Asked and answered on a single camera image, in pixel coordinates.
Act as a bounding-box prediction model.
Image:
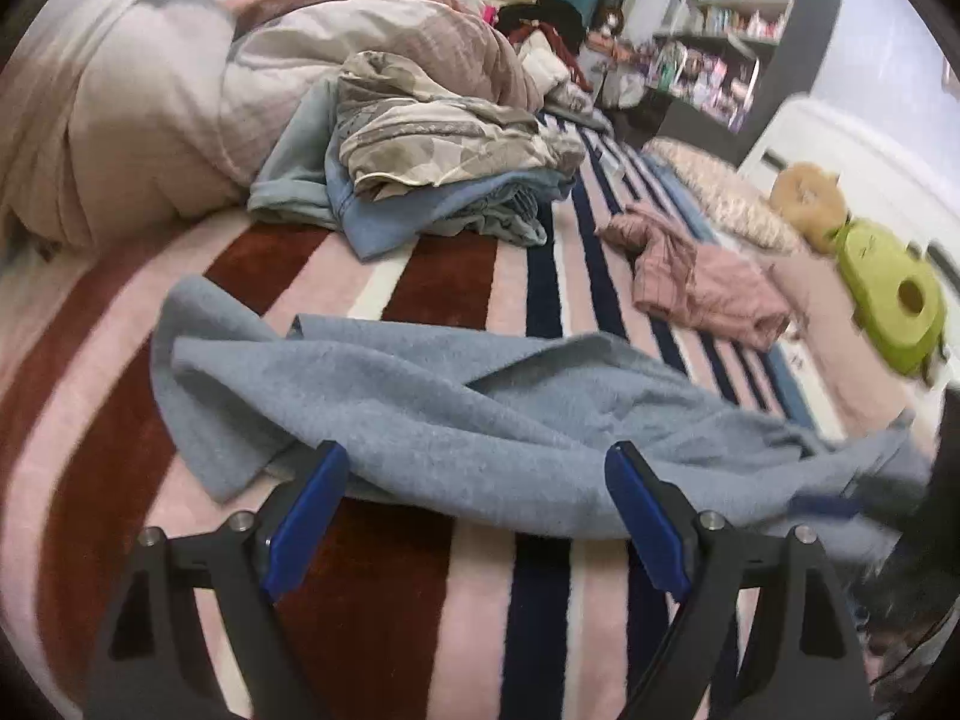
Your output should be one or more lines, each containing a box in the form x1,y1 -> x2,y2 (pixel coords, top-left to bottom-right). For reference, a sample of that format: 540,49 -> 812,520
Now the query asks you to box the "black clothing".
495,0 -> 586,53

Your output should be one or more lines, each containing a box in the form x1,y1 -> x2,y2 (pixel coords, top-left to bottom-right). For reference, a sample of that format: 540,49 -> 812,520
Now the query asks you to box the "pink and grey duvet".
0,0 -> 556,256

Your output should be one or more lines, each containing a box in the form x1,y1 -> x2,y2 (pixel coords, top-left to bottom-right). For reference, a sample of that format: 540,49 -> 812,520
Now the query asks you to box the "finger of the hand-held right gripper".
791,491 -> 863,522

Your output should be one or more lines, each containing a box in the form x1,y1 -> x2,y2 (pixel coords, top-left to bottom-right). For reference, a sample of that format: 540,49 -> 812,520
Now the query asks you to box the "beige patterned cloth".
334,51 -> 586,200

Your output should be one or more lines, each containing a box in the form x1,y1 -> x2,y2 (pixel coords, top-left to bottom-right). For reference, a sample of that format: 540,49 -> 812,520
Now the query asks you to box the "pink bed sheet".
765,247 -> 920,436

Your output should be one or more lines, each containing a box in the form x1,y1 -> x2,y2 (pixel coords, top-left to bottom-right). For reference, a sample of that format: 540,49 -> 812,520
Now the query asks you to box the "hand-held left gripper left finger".
82,441 -> 350,720

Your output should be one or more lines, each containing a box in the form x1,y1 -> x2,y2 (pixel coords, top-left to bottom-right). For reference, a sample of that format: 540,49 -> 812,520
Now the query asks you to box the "pink plaid garment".
596,201 -> 792,352

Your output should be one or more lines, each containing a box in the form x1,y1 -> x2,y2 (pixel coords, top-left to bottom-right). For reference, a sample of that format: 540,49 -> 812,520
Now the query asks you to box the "pile of folded clothes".
247,75 -> 578,263

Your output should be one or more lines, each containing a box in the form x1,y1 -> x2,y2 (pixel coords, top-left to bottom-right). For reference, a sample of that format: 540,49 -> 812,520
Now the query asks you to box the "patterned pillow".
643,136 -> 811,252

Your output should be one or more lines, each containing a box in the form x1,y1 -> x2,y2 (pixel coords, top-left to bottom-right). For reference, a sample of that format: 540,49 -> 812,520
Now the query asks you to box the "striped plush blanket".
0,109 -> 938,720

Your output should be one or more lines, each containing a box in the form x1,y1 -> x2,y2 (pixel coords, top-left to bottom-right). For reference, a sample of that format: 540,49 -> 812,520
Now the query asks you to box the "white headboard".
739,94 -> 960,278

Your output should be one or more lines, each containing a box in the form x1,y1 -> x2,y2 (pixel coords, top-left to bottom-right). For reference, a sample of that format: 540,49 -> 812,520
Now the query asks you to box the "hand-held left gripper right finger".
604,441 -> 875,720

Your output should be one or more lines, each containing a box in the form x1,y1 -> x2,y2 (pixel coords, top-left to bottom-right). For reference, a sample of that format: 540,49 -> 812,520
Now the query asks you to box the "green avocado plush toy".
821,217 -> 947,376

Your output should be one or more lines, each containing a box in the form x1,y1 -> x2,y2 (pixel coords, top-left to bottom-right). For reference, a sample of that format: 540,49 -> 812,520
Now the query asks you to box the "brown plush toy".
769,161 -> 848,241

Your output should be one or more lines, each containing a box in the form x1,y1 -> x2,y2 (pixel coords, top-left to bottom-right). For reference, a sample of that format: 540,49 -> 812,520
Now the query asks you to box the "dark bookshelf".
652,0 -> 845,136

